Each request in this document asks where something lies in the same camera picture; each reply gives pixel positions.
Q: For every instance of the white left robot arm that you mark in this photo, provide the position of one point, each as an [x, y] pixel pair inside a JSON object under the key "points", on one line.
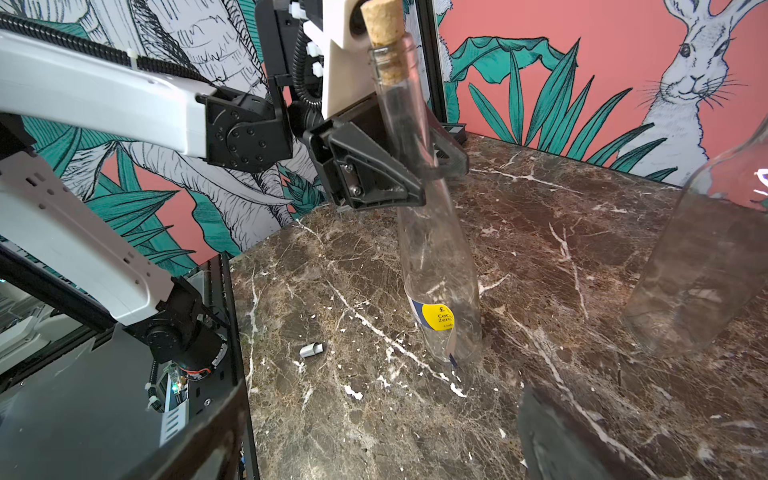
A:
{"points": [[110, 108]]}

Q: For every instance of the glass bottle yellow price label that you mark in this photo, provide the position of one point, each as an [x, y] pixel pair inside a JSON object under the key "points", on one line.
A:
{"points": [[436, 259]]}

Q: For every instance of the black left frame post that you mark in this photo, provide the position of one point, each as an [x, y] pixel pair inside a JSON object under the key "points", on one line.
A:
{"points": [[429, 39]]}

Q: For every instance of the yellow blue price label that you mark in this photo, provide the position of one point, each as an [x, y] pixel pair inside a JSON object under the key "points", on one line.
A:
{"points": [[433, 317]]}

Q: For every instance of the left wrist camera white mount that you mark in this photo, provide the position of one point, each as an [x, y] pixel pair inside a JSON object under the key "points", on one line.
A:
{"points": [[343, 33]]}

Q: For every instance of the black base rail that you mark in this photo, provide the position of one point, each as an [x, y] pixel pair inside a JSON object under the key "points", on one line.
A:
{"points": [[223, 305]]}

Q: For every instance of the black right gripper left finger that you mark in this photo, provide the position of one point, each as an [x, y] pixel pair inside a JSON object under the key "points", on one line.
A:
{"points": [[207, 447]]}

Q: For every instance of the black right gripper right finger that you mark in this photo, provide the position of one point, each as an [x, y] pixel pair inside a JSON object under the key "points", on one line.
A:
{"points": [[557, 445]]}

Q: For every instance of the white perforated cable tray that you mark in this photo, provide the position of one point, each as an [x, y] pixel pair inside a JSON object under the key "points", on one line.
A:
{"points": [[176, 408]]}

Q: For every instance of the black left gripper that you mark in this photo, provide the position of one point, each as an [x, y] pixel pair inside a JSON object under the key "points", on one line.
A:
{"points": [[348, 149]]}

